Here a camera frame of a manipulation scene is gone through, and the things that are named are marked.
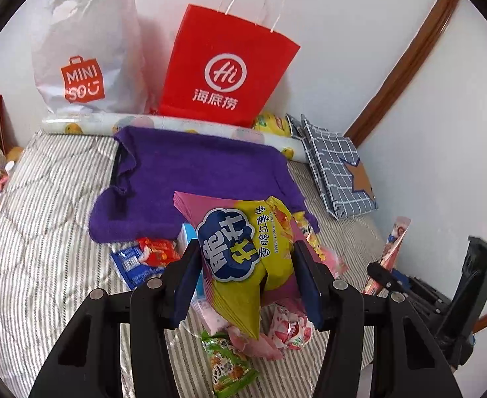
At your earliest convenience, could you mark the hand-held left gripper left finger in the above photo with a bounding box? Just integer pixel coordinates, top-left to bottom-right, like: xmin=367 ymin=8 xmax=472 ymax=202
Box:
xmin=28 ymin=238 xmax=203 ymax=398

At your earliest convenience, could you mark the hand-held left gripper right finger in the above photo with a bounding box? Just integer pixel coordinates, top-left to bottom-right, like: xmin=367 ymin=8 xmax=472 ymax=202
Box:
xmin=291 ymin=241 xmax=464 ymax=398

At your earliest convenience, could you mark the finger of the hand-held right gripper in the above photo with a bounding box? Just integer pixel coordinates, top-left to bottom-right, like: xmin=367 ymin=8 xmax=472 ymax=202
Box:
xmin=367 ymin=260 xmax=411 ymax=297

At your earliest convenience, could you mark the pink strip snack packet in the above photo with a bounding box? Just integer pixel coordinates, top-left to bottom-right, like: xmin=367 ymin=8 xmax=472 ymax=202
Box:
xmin=363 ymin=216 xmax=412 ymax=295

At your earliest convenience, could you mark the small yellow snack packet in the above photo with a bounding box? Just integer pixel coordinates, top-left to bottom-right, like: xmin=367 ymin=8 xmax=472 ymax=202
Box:
xmin=292 ymin=211 xmax=326 ymax=260

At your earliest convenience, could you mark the pink and yellow chip bag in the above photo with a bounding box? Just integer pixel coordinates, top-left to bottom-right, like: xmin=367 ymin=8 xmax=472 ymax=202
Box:
xmin=173 ymin=191 xmax=311 ymax=341

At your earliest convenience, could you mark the green snack packet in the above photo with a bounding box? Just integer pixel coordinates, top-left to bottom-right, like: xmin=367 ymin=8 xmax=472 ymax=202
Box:
xmin=200 ymin=329 xmax=259 ymax=398

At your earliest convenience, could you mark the pale pink snack packet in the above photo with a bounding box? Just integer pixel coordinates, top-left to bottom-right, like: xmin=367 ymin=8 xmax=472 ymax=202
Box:
xmin=320 ymin=246 xmax=349 ymax=279

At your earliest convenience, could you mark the pink silver striped packet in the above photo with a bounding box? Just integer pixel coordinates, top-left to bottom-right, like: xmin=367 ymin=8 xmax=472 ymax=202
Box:
xmin=191 ymin=296 xmax=286 ymax=362

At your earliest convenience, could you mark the strawberry print snack packet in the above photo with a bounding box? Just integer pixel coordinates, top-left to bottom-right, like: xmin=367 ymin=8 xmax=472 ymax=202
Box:
xmin=267 ymin=303 xmax=314 ymax=351

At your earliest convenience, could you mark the red snack packet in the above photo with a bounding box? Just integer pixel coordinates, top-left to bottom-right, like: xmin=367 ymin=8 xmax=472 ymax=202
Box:
xmin=138 ymin=236 xmax=183 ymax=269

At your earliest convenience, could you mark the blue snack packet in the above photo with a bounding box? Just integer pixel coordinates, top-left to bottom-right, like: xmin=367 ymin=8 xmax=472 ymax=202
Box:
xmin=111 ymin=244 xmax=166 ymax=292

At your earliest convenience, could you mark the light blue packet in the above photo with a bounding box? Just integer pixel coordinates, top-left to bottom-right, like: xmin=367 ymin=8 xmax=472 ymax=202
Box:
xmin=179 ymin=222 xmax=208 ymax=301

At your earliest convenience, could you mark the grey checked star pillow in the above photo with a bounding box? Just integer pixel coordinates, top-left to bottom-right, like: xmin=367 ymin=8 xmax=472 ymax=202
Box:
xmin=286 ymin=113 xmax=379 ymax=221

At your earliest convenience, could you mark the purple towel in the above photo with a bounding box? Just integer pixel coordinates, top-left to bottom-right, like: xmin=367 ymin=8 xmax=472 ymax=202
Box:
xmin=88 ymin=125 xmax=321 ymax=245

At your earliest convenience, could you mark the yellow chips bag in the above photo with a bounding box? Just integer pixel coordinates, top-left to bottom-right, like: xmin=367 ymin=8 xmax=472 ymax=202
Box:
xmin=252 ymin=113 xmax=291 ymax=137

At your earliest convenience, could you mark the fruit print paper roll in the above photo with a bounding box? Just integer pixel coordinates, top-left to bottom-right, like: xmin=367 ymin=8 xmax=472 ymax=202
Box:
xmin=41 ymin=112 xmax=311 ymax=163

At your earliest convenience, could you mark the red paper bag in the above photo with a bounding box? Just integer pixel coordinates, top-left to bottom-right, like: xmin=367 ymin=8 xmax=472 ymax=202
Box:
xmin=157 ymin=0 xmax=301 ymax=129

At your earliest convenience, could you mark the white plastic shopping bag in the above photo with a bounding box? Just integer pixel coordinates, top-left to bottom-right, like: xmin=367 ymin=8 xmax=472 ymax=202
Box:
xmin=31 ymin=0 xmax=147 ymax=115

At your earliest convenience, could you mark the wooden door frame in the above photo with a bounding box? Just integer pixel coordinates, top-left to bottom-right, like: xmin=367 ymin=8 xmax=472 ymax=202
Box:
xmin=344 ymin=0 xmax=462 ymax=149

